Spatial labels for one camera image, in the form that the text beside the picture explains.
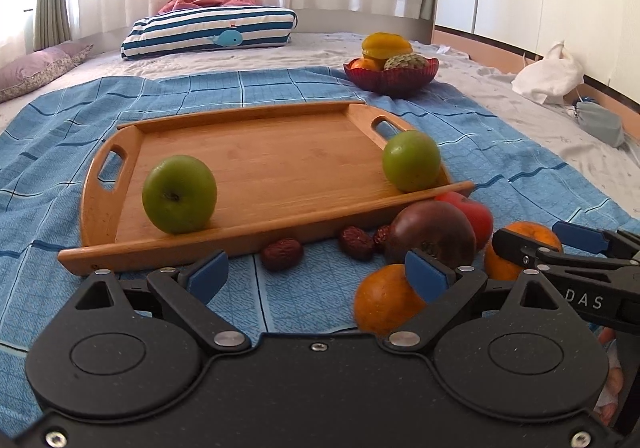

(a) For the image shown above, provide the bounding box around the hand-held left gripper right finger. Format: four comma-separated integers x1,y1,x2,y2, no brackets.
382,250,563,354

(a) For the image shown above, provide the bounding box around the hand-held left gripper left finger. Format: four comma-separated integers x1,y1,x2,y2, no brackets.
75,250,251,355

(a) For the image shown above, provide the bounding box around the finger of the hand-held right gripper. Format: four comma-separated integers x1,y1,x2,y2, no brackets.
491,229,566,273
552,222,640,261

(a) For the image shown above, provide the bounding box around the orange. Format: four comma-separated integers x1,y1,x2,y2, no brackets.
354,264,428,336
483,222,565,282

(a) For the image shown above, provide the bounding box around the red tomato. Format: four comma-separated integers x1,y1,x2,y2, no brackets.
434,191,494,251

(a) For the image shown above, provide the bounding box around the wooden tray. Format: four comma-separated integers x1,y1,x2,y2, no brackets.
57,102,476,276

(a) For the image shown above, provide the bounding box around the person's right hand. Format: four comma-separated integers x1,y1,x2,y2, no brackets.
597,327,626,429

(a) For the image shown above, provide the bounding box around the dark purple round fruit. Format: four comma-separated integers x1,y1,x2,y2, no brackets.
384,200,477,271

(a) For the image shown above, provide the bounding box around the grey-blue pouch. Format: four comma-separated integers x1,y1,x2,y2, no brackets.
575,100,626,147

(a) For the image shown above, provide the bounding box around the red glass bowl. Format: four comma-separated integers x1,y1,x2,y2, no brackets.
343,56,440,96

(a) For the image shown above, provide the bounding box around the blue checked blanket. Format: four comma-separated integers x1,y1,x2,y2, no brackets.
0,66,640,434

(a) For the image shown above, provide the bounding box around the green custard apple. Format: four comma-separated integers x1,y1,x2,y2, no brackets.
383,54,430,71

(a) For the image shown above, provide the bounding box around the yellow starfruit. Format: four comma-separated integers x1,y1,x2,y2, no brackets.
361,32,414,61

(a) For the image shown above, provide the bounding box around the striped whale pillow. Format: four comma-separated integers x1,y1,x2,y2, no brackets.
121,5,298,60

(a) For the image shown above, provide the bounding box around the beige bed sheet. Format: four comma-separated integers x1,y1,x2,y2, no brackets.
0,30,640,239

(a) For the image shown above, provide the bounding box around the grey curved ledge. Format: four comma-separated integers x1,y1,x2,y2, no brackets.
292,8,433,42

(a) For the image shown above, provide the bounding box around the purple floral pillow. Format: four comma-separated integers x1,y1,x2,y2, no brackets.
0,44,94,103

